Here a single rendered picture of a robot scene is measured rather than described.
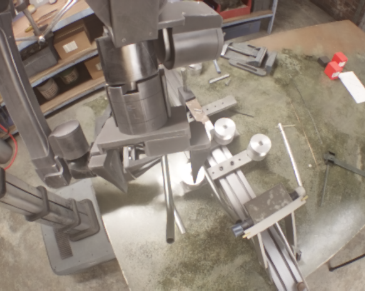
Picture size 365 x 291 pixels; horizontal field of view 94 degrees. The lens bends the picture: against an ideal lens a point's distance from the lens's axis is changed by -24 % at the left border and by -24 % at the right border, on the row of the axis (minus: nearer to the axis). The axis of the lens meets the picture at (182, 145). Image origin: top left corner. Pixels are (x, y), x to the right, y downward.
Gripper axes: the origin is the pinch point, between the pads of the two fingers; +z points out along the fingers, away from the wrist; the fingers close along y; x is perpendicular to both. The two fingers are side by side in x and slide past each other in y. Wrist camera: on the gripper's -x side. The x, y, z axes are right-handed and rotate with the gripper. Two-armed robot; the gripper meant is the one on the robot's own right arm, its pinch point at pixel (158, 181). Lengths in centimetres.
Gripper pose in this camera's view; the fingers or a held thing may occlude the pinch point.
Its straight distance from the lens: 30.5
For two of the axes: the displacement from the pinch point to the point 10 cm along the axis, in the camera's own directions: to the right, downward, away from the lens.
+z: 1.3, 8.3, 5.4
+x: 0.8, 5.3, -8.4
